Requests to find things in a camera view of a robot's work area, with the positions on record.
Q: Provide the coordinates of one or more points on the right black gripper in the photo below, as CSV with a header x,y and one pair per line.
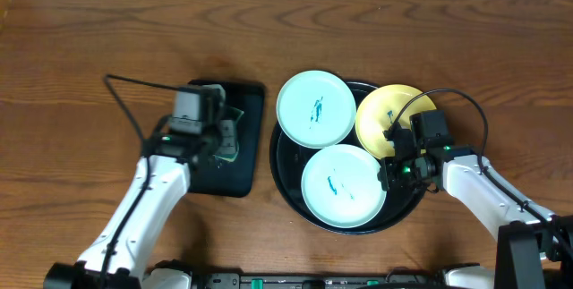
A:
x,y
389,178

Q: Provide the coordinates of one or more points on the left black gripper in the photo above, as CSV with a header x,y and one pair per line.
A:
x,y
219,132

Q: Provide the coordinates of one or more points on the green scouring sponge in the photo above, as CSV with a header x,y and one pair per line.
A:
x,y
235,115

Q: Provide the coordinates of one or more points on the light blue plate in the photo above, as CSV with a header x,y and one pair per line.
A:
x,y
340,186
316,109

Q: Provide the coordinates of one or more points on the yellow plate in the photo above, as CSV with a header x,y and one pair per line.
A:
x,y
376,113

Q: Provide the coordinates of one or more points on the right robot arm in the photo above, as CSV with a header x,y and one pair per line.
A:
x,y
534,245

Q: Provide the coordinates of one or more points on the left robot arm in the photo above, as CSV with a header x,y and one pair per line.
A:
x,y
119,257

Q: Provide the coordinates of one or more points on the black rectangular tray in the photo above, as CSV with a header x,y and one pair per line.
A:
x,y
233,177

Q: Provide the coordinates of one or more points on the black round tray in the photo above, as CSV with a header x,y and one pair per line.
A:
x,y
288,160

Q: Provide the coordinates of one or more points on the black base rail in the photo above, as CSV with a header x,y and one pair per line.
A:
x,y
238,281

